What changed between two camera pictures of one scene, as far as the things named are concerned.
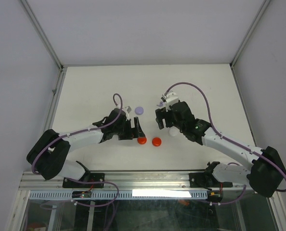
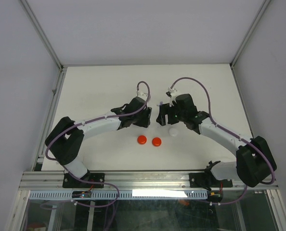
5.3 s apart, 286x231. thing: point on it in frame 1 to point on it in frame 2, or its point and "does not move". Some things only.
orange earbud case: (156, 141) does not move
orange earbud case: (142, 140) does not move
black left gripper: (130, 133) to (145, 122)
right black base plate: (202, 180) does not move
